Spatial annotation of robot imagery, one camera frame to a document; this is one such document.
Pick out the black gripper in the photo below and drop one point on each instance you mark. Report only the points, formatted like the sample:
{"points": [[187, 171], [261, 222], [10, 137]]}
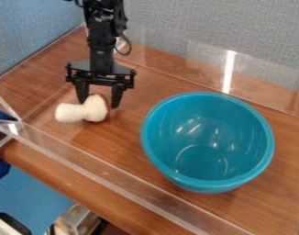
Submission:
{"points": [[119, 77]]}

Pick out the white brown toy mushroom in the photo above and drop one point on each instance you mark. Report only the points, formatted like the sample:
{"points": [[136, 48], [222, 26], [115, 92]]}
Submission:
{"points": [[92, 110]]}

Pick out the blue plastic bowl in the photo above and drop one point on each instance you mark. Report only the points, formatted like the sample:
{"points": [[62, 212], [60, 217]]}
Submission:
{"points": [[209, 141]]}

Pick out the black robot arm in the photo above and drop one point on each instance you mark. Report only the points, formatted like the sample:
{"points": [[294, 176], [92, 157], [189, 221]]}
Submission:
{"points": [[106, 22]]}

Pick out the clear acrylic front barrier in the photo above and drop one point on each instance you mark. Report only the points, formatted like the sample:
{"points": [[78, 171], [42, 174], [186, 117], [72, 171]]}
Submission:
{"points": [[118, 195]]}

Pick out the clear acrylic barrier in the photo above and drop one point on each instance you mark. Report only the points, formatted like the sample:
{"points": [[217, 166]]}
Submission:
{"points": [[118, 195], [234, 73]]}

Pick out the clear acrylic back barrier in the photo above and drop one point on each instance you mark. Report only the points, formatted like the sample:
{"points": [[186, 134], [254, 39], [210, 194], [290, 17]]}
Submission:
{"points": [[234, 73]]}

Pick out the clear box below table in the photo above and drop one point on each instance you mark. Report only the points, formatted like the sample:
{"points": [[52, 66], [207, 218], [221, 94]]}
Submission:
{"points": [[78, 221]]}

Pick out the black white object below table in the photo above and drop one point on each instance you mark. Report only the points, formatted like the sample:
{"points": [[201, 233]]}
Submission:
{"points": [[11, 226]]}

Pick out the clear acrylic corner bracket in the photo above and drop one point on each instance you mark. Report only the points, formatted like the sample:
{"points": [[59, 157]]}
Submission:
{"points": [[120, 44]]}

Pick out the clear acrylic left bracket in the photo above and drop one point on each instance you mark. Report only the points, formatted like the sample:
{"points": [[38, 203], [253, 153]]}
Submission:
{"points": [[11, 123]]}

